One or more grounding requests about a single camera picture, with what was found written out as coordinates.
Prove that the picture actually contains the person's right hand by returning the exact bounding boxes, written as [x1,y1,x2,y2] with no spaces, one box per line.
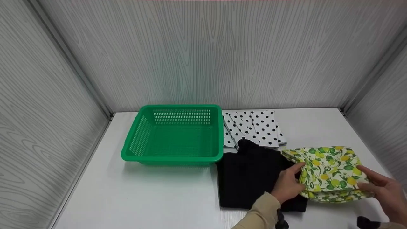
[356,165,407,225]

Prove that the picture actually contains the person's left hand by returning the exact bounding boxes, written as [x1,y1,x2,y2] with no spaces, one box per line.
[270,162,307,204]

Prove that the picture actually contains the lemon print cloth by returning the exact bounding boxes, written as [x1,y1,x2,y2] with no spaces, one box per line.
[281,146,375,203]

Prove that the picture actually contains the person's right forearm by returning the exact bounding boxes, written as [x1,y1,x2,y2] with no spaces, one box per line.
[380,222,407,229]

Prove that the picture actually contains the black wrist band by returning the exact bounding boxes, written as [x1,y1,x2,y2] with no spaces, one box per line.
[275,208,289,229]
[356,216,383,229]

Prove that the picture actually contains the white black polka dot cloth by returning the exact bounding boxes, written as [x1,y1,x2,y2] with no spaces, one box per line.
[222,110,288,149]

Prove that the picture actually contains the green plastic basket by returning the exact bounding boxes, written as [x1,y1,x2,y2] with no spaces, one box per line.
[121,104,224,167]

